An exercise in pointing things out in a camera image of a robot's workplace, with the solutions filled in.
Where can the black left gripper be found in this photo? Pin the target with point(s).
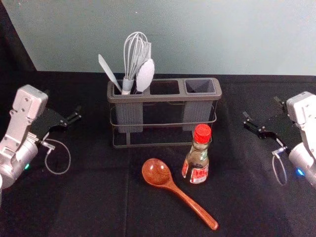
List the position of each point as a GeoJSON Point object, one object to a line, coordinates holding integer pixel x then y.
{"type": "Point", "coordinates": [48, 121]}

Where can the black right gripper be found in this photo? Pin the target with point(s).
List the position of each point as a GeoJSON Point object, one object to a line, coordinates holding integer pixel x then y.
{"type": "Point", "coordinates": [281, 130]}

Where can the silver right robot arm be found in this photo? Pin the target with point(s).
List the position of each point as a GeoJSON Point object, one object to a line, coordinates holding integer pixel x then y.
{"type": "Point", "coordinates": [302, 111]}

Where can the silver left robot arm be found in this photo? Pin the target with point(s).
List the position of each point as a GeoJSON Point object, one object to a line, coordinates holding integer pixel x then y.
{"type": "Point", "coordinates": [22, 138]}

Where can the grey silicone spatula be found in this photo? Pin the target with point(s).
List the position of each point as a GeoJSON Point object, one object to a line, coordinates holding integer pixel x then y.
{"type": "Point", "coordinates": [106, 67]}

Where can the grey ribbed rack insert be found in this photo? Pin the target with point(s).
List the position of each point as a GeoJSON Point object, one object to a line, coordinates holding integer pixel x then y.
{"type": "Point", "coordinates": [129, 114]}
{"type": "Point", "coordinates": [197, 113]}

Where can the black hanging cloth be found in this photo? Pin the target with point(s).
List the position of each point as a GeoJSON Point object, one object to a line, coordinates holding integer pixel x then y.
{"type": "Point", "coordinates": [12, 44]}

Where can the clear bottle with red cap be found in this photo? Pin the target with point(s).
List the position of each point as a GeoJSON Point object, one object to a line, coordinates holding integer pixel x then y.
{"type": "Point", "coordinates": [197, 160]}

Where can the grey silicone spoon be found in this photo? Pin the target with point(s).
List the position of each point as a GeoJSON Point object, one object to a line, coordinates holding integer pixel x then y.
{"type": "Point", "coordinates": [145, 71]}

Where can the black table cloth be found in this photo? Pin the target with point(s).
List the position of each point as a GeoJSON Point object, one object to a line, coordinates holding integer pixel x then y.
{"type": "Point", "coordinates": [98, 197]}

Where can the grey slotted turner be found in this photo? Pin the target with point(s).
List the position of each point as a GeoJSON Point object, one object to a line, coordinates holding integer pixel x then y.
{"type": "Point", "coordinates": [147, 50]}

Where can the brown wooden spoon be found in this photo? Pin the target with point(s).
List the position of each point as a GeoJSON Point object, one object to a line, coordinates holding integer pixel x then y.
{"type": "Point", "coordinates": [158, 171]}

